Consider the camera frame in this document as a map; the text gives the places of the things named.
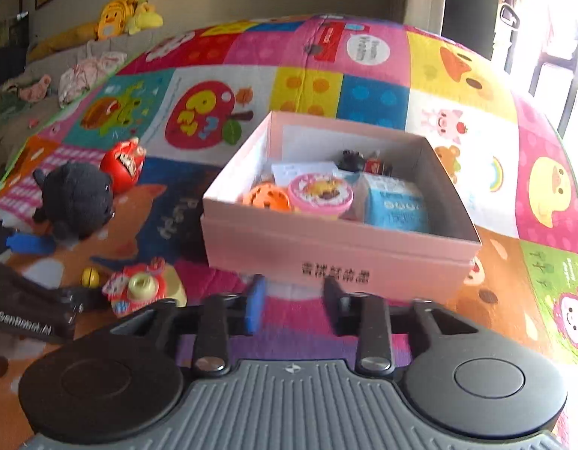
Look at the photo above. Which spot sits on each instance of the black plush toy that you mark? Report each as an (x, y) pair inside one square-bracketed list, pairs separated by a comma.
[(77, 200)]

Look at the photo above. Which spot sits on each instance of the pink cardboard box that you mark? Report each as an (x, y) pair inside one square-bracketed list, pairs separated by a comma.
[(301, 248)]

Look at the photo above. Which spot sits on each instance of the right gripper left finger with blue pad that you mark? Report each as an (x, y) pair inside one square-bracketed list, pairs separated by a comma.
[(222, 317)]

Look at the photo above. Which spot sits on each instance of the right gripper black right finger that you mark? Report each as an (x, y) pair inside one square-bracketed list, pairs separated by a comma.
[(365, 317)]

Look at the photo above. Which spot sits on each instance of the colourful patchwork play mat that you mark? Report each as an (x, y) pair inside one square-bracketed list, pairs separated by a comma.
[(194, 98)]

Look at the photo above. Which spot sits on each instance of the red toy camera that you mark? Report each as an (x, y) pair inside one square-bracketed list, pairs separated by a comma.
[(140, 285)]

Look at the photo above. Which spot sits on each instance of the small yellow ball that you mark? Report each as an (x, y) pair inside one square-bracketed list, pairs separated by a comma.
[(90, 278)]

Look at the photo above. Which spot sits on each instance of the pink round tin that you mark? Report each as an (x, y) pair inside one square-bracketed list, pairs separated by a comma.
[(319, 194)]

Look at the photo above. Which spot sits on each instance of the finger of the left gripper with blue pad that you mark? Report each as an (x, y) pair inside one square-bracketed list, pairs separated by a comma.
[(29, 244)]

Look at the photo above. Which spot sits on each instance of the pink crumpled clothes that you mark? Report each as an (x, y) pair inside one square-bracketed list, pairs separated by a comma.
[(79, 79)]

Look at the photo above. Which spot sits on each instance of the blue tissue packet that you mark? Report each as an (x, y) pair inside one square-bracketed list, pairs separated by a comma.
[(390, 203)]

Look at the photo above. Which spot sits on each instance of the orange perforated ball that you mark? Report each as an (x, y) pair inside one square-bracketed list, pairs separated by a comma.
[(267, 195)]

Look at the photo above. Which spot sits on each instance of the yellow plush duck toys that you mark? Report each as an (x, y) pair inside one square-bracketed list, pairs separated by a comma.
[(118, 17)]

